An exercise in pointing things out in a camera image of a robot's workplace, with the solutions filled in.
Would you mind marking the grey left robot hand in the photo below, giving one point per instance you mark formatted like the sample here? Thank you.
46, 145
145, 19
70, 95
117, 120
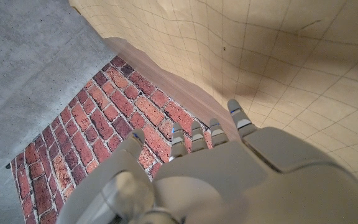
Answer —
244, 180

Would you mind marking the tan floral cloth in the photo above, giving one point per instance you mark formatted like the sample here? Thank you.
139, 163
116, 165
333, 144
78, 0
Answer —
291, 46

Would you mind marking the red brick print backdrop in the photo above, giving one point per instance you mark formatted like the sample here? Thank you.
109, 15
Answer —
104, 109

